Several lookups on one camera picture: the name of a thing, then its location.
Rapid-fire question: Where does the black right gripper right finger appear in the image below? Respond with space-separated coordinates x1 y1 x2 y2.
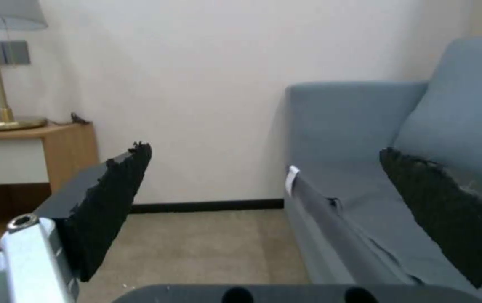
378 147 482 289

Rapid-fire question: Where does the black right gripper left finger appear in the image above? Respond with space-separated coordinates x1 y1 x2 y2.
0 141 153 303

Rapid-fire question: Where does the wooden bedside table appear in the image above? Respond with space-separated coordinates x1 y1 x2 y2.
0 122 99 234

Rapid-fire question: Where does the blue sofa back cushion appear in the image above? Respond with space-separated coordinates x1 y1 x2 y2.
393 29 482 211

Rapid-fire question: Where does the blue fabric sofa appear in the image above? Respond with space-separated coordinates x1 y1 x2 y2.
283 29 482 303

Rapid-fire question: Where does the white sofa tag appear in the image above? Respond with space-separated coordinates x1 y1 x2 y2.
285 165 301 193

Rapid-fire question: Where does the grey wall switch panel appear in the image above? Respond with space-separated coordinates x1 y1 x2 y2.
0 40 31 66

